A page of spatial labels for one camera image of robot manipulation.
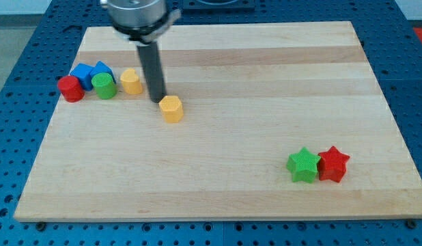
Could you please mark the green star block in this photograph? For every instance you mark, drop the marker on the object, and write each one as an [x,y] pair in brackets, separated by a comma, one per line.
[303,165]

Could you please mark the green cylinder block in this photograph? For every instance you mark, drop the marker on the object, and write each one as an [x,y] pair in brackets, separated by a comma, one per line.
[104,86]

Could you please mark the red star block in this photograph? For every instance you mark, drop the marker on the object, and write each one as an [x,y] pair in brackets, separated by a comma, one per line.
[332,165]

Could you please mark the blue cube block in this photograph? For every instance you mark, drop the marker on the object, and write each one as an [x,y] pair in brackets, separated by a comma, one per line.
[83,73]

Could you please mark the light wooden board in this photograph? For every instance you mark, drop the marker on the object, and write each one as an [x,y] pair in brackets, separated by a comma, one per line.
[252,94]

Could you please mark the blue pentagon block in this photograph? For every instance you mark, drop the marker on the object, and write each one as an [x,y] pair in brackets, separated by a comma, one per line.
[101,67]

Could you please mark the red cylinder block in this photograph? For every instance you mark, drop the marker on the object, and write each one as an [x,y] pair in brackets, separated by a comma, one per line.
[70,88]

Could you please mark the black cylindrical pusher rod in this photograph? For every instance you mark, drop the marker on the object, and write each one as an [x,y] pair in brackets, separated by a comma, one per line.
[153,71]

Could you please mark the yellow hexagon block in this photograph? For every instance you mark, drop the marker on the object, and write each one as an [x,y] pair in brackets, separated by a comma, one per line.
[171,108]

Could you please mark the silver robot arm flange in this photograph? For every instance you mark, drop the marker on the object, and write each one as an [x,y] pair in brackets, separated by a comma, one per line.
[140,21]

